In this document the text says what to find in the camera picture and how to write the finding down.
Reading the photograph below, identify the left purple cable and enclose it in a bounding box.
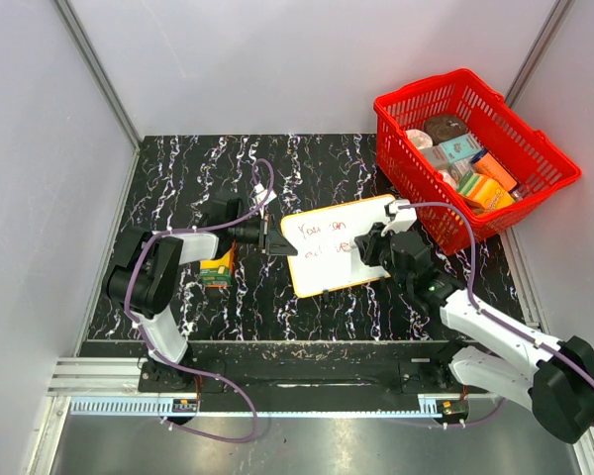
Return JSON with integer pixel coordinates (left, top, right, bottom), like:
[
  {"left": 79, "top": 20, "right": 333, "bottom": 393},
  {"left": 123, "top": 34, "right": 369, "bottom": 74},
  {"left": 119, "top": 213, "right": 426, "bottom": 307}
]
[{"left": 126, "top": 157, "right": 277, "bottom": 442}]

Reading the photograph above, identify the teal box in basket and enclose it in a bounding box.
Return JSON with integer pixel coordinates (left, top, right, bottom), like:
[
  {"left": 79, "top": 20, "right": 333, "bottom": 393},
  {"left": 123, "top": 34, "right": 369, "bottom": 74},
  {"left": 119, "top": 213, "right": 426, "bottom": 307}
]
[{"left": 439, "top": 133, "right": 482, "bottom": 163}]

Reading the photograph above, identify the yellow sponge pack in basket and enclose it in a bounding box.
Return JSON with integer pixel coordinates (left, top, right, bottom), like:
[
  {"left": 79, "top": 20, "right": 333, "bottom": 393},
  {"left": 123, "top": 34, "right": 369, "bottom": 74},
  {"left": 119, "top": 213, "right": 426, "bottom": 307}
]
[{"left": 457, "top": 171, "right": 515, "bottom": 211}]

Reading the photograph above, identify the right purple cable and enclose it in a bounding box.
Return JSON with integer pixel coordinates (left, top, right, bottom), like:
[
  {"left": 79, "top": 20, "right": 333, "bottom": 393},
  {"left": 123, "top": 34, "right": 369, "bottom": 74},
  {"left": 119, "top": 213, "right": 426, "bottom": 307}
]
[{"left": 398, "top": 200, "right": 594, "bottom": 429}]

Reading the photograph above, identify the orange sponge package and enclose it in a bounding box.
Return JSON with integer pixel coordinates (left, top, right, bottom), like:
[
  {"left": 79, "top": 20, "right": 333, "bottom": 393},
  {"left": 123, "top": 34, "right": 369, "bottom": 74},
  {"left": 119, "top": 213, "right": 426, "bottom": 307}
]
[{"left": 199, "top": 246, "right": 236, "bottom": 288}]

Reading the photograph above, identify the red plastic shopping basket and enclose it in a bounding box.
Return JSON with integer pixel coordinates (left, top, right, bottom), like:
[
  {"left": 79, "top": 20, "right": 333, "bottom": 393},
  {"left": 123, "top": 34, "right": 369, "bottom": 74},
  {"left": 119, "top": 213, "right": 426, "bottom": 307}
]
[{"left": 373, "top": 69, "right": 581, "bottom": 254}]

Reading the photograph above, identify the orange bottle blue cap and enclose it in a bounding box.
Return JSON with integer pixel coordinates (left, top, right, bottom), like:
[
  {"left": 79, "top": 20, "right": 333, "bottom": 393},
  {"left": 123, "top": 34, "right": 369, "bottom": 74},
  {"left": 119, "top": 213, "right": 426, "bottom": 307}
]
[{"left": 470, "top": 149, "right": 518, "bottom": 192}]

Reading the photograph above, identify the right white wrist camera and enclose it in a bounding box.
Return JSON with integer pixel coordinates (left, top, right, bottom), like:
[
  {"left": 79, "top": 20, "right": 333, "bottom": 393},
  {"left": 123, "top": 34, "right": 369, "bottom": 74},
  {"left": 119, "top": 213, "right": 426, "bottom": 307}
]
[{"left": 381, "top": 199, "right": 417, "bottom": 237}]

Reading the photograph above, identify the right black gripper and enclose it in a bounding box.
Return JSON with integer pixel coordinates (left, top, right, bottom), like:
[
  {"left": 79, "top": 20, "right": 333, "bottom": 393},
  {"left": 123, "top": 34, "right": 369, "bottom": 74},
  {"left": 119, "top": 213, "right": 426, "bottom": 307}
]
[{"left": 355, "top": 222, "right": 412, "bottom": 291}]

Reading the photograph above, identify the aluminium front rail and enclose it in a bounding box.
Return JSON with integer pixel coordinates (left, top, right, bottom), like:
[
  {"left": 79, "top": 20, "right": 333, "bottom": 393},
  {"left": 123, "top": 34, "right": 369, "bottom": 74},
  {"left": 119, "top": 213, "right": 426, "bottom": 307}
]
[{"left": 47, "top": 358, "right": 588, "bottom": 420}]

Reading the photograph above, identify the pink round container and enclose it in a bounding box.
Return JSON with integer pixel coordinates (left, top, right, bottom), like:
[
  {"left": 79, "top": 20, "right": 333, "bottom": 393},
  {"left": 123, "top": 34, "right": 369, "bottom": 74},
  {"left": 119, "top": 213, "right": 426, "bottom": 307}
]
[{"left": 405, "top": 129, "right": 434, "bottom": 150}]

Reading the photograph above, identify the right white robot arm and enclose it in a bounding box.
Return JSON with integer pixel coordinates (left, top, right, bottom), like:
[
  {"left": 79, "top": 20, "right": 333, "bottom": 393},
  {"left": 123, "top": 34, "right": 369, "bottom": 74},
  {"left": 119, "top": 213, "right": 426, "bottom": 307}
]
[{"left": 354, "top": 223, "right": 594, "bottom": 443}]

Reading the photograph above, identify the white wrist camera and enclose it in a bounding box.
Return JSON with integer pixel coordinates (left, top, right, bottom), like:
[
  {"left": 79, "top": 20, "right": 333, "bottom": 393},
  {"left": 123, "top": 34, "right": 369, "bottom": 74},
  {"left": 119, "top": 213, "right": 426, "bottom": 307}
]
[
  {"left": 381, "top": 199, "right": 417, "bottom": 237},
  {"left": 253, "top": 183, "right": 276, "bottom": 205}
]

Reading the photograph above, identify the purple cable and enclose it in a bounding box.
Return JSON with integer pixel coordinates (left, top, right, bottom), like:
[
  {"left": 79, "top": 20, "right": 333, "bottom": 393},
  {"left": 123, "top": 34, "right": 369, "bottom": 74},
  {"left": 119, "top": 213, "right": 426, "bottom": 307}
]
[
  {"left": 126, "top": 157, "right": 277, "bottom": 442},
  {"left": 398, "top": 200, "right": 594, "bottom": 429}
]

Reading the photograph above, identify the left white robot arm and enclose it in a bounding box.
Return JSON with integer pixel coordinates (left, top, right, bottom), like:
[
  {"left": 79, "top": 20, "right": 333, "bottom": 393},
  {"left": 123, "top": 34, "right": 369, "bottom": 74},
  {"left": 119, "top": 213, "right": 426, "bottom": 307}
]
[{"left": 102, "top": 185, "right": 297, "bottom": 392}]

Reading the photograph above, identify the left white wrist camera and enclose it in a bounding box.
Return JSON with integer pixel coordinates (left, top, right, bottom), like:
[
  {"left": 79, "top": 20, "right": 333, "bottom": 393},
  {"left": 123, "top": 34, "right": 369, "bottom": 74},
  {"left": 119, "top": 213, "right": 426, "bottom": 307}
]
[{"left": 253, "top": 183, "right": 276, "bottom": 205}]

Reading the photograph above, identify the brown round lid container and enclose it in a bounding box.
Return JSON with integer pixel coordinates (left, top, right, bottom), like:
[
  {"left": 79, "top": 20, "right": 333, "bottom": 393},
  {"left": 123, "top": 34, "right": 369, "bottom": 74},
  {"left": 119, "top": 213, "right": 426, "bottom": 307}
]
[{"left": 423, "top": 114, "right": 469, "bottom": 145}]

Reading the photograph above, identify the yellow framed whiteboard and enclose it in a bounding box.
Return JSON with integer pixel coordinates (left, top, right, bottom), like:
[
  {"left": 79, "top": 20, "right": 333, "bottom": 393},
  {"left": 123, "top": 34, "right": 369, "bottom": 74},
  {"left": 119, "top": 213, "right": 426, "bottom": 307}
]
[{"left": 280, "top": 194, "right": 394, "bottom": 298}]

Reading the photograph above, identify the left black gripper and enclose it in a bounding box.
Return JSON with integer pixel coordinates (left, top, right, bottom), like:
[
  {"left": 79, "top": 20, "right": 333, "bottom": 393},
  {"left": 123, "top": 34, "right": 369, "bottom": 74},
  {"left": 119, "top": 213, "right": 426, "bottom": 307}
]
[{"left": 229, "top": 213, "right": 298, "bottom": 256}]

